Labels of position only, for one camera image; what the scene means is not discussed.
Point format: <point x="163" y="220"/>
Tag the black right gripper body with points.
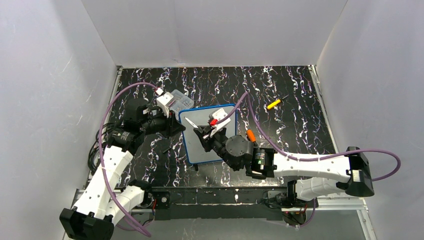
<point x="205" y="135"/>

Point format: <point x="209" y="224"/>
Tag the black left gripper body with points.
<point x="172" y="122"/>

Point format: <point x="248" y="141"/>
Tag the white marker pen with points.
<point x="189" y="122"/>

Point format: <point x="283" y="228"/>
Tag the black marker cap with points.
<point x="166" y="150"/>

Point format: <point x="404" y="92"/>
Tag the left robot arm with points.
<point x="98" y="210"/>

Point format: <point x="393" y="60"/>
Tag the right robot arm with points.
<point x="324" y="174"/>

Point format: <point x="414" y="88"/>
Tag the clear plastic screw box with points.
<point x="180" y="101"/>

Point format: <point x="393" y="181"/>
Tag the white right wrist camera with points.
<point x="218" y="120"/>

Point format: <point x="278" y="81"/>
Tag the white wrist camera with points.
<point x="163" y="102"/>
<point x="218" y="120"/>

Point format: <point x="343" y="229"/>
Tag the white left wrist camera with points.
<point x="163" y="102"/>

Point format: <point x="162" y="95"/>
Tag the orange handled screwdriver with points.
<point x="251" y="136"/>

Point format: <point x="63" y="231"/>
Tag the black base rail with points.
<point x="172" y="203"/>

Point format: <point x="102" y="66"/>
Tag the yellow handled tool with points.
<point x="275" y="103"/>

